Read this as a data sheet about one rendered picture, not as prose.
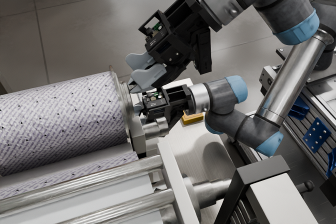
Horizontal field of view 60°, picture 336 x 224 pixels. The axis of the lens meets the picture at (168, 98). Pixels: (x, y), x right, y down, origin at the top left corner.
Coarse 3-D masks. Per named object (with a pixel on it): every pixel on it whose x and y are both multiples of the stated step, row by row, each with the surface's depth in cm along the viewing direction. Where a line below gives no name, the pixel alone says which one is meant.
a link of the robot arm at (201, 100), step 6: (198, 84) 74; (192, 90) 72; (198, 90) 72; (204, 90) 73; (192, 96) 72; (198, 96) 72; (204, 96) 72; (198, 102) 72; (204, 102) 72; (198, 108) 73; (204, 108) 73
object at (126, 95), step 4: (120, 84) 55; (124, 84) 55; (120, 88) 55; (124, 88) 55; (128, 88) 55; (124, 92) 54; (128, 92) 54; (124, 96) 54; (128, 96) 54; (124, 100) 54; (128, 100) 54; (128, 104) 54; (132, 104) 54; (128, 108) 54; (132, 108) 55; (128, 112) 55; (132, 112) 55; (128, 116) 56; (132, 116) 56
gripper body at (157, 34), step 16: (176, 0) 48; (192, 0) 46; (160, 16) 49; (176, 16) 48; (192, 16) 47; (208, 16) 47; (144, 32) 53; (160, 32) 48; (176, 32) 48; (192, 32) 50; (160, 48) 49; (176, 48) 49; (192, 48) 51; (176, 64) 52
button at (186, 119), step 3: (183, 111) 96; (192, 114) 95; (195, 114) 95; (198, 114) 95; (201, 114) 95; (183, 117) 95; (186, 117) 95; (189, 117) 95; (192, 117) 95; (195, 117) 95; (198, 117) 95; (201, 117) 96; (183, 120) 94; (186, 120) 94; (189, 120) 95; (192, 120) 95; (195, 120) 96; (198, 120) 97; (183, 123) 95; (186, 123) 96
